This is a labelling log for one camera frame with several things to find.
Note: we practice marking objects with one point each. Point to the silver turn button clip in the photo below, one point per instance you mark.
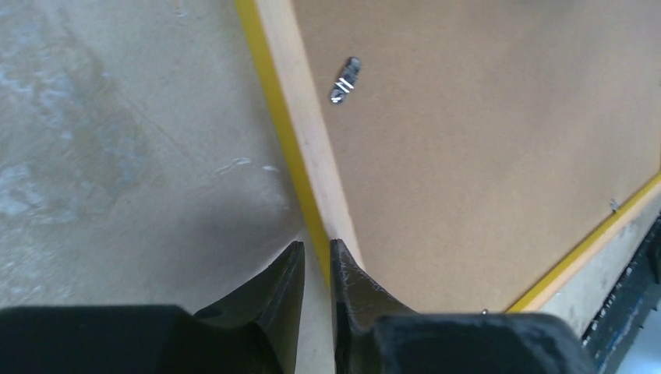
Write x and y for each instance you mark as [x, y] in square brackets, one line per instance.
[345, 81]

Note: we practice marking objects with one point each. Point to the small silver frame clip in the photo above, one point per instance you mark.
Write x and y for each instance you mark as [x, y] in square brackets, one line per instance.
[614, 205]

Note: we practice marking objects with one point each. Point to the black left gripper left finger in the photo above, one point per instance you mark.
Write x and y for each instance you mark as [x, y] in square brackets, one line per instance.
[253, 329]

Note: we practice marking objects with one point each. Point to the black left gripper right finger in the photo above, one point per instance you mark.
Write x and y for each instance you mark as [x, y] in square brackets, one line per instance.
[376, 333]

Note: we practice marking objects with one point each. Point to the wooden picture frame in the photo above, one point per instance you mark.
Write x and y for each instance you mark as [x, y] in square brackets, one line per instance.
[299, 129]

